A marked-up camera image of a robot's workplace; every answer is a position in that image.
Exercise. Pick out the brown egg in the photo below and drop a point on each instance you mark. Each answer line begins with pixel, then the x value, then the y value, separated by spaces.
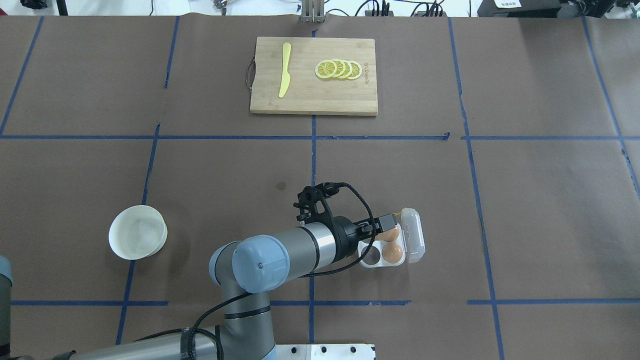
pixel 392 253
pixel 391 235

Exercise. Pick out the metal board handle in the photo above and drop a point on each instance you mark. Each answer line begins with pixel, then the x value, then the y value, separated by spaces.
pixel 250 74

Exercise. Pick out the bamboo cutting board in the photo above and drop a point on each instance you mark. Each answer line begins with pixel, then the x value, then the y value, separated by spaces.
pixel 308 94

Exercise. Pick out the white paper bowl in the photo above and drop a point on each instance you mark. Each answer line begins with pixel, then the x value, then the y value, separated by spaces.
pixel 137 232

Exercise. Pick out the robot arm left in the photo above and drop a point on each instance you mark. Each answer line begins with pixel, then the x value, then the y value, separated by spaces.
pixel 6 284

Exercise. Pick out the blue tape line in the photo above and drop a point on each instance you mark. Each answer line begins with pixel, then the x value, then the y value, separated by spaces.
pixel 21 75
pixel 618 134
pixel 126 302

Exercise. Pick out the blue tape line far left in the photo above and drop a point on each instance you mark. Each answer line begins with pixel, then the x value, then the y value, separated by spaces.
pixel 21 75

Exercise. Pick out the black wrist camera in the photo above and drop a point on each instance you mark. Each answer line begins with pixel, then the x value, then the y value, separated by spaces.
pixel 312 203

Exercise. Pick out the yellow plastic knife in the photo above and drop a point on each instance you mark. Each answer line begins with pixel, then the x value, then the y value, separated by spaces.
pixel 285 75

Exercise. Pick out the blue tape line far right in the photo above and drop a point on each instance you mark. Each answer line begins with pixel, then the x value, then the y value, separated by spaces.
pixel 618 134

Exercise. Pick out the clear plastic egg box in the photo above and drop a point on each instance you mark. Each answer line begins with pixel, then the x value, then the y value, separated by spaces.
pixel 412 240

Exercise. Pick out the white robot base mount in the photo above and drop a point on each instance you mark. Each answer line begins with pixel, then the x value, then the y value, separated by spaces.
pixel 338 351

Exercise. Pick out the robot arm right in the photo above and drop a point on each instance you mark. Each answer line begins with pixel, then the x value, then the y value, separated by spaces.
pixel 241 327

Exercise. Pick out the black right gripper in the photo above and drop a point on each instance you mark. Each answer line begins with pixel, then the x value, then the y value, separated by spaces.
pixel 346 237

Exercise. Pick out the lemon slice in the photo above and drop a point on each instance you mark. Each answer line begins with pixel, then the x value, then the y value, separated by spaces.
pixel 355 70
pixel 326 69
pixel 340 67
pixel 347 70

